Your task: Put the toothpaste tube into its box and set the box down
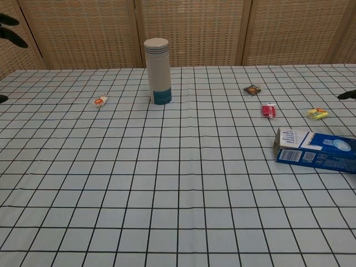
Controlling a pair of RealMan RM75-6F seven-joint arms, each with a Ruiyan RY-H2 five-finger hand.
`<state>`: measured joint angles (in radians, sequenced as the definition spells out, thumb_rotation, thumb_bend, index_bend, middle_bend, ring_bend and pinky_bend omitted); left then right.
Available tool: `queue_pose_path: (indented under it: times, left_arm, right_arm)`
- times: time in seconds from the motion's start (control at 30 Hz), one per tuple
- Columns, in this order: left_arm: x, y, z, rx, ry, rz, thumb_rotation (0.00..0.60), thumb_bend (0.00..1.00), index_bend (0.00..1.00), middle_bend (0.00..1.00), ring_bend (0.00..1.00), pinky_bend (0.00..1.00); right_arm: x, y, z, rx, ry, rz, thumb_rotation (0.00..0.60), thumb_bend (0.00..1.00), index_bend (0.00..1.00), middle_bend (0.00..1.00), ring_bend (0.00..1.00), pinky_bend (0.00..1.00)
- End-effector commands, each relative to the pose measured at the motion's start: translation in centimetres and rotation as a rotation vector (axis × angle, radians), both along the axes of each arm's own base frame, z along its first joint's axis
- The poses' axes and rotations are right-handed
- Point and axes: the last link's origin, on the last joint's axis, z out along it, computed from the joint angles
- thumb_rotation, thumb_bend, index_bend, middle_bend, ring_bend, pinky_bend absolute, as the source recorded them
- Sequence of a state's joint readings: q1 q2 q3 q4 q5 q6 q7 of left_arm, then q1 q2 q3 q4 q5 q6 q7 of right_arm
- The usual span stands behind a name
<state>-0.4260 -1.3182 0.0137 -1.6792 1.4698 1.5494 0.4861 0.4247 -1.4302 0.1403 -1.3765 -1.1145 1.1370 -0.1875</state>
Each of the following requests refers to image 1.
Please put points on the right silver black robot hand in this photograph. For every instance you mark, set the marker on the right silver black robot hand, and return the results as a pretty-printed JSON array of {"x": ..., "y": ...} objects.
[{"x": 349, "y": 95}]

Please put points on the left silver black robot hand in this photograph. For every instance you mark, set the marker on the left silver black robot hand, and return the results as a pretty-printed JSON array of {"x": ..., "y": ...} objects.
[{"x": 11, "y": 34}]

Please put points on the blue white toothpaste box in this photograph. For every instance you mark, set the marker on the blue white toothpaste box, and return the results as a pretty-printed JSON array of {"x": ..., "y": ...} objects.
[{"x": 320, "y": 153}]

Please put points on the yellow candy wrapper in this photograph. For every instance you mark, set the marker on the yellow candy wrapper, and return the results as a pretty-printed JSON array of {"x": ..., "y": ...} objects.
[{"x": 317, "y": 114}]

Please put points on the woven bamboo folding screen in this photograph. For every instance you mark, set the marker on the woven bamboo folding screen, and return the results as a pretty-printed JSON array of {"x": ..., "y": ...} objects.
[{"x": 83, "y": 33}]

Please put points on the red candy wrapper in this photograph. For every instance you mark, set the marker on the red candy wrapper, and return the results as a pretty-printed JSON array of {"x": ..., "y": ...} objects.
[{"x": 268, "y": 110}]

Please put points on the brown candy wrapper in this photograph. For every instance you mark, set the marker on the brown candy wrapper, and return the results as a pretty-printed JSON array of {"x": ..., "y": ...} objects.
[{"x": 252, "y": 90}]

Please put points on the white orange candy wrapper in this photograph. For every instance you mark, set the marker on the white orange candy wrapper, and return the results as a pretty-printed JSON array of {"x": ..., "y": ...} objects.
[{"x": 100, "y": 101}]

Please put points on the beige cylinder bottle blue base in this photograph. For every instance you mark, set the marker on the beige cylinder bottle blue base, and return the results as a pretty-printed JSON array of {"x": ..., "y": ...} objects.
[{"x": 158, "y": 75}]

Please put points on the light blue checkered tablecloth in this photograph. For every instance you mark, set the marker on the light blue checkered tablecloth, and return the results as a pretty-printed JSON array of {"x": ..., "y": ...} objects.
[{"x": 167, "y": 180}]

